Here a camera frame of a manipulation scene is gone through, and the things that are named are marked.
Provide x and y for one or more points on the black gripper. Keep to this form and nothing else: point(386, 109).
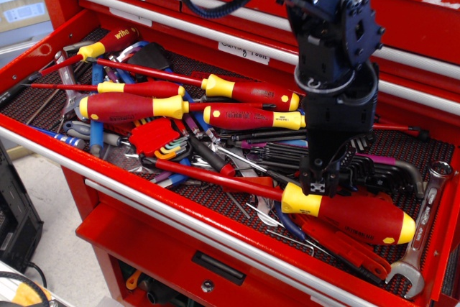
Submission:
point(359, 97)

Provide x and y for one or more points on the large red yellow screwdriver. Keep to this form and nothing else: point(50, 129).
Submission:
point(369, 219)

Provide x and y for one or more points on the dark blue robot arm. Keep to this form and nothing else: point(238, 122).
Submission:
point(336, 39)

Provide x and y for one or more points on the black torx key set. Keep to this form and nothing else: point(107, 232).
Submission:
point(355, 170)

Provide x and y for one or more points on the blue holder hex key set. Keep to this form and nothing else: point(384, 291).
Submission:
point(273, 136)

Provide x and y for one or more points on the large black hex key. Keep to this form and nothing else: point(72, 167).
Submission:
point(409, 168)

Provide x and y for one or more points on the red folding key set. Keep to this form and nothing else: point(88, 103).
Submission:
point(358, 257)

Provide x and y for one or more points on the red yellow screwdriver right pointing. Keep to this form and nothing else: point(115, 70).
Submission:
point(241, 117)

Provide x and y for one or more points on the silver combination wrench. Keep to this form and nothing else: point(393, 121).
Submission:
point(409, 265)

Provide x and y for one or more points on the open red tool drawer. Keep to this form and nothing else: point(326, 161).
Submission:
point(161, 232)

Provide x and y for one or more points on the red yellow screwdriver upper middle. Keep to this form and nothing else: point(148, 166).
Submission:
point(214, 86)

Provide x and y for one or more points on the white cutting tools label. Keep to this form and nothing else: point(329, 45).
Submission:
point(243, 53)

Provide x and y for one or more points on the red tool chest cabinet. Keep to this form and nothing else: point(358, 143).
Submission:
point(428, 28)

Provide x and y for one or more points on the red holder coloured hex keys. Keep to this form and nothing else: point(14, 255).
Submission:
point(153, 135)

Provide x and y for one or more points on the slim red yellow screwdriver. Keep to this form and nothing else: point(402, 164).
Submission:
point(156, 89)

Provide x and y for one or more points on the fat red yellow screwdriver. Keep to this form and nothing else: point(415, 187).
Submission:
point(115, 108)

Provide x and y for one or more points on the blue precision screwdriver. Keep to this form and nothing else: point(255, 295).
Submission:
point(72, 141)

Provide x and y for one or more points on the wiha red yellow screwdriver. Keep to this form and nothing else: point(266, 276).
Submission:
point(116, 40)

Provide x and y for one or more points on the silver adjustable wrench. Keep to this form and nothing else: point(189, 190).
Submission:
point(72, 103)

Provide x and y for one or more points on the black box on floor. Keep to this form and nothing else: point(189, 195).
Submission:
point(21, 226)

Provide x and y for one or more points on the blue handled pliers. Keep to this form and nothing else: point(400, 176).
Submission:
point(288, 223)

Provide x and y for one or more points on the blue handled tool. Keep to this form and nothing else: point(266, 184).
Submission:
point(97, 128)

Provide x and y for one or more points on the grey handled screwdriver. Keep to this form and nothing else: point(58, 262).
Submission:
point(82, 130)

